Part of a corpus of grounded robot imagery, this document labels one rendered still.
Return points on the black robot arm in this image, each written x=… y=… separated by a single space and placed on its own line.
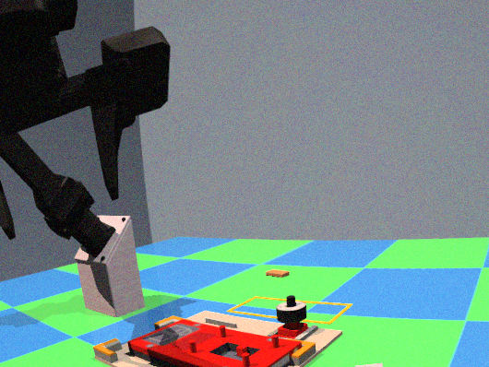
x=26 y=28

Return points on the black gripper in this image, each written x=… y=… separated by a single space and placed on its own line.
x=132 y=80

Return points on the orange flat block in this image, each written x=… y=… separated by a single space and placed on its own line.
x=277 y=273

